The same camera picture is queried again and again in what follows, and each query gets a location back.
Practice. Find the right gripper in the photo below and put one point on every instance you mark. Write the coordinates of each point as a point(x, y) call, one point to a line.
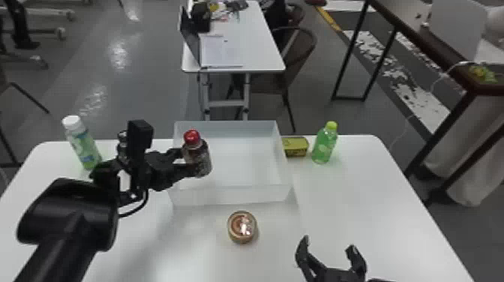
point(338, 276)

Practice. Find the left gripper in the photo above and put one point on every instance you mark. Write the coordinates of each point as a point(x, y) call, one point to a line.
point(159, 175)

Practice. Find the dark bottle with red cap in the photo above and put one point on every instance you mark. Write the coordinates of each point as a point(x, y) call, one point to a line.
point(196, 155)

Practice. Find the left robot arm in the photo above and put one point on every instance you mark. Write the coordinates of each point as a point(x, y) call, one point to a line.
point(67, 220)

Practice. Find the clear box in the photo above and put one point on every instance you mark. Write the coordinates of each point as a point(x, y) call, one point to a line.
point(244, 169)

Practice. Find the gold can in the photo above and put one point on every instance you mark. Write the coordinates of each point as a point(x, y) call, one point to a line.
point(241, 227)

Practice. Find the green bottle with white cap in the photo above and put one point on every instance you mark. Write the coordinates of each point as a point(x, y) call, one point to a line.
point(83, 147)

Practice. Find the green bottle with yellow cap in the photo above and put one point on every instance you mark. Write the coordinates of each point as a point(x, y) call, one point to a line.
point(323, 146)

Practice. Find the yellow can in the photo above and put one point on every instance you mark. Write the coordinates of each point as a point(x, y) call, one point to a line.
point(295, 146)

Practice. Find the white paper sheet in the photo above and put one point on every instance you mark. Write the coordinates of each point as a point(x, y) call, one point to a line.
point(218, 51)

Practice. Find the white side table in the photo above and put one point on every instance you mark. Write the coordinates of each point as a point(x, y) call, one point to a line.
point(252, 43)

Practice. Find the black chair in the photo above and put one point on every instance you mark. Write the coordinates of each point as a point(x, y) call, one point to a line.
point(299, 51)

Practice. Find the dark side table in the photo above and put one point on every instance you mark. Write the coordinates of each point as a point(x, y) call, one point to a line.
point(437, 51)

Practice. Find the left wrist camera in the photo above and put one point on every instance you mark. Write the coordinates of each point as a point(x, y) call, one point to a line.
point(139, 136)

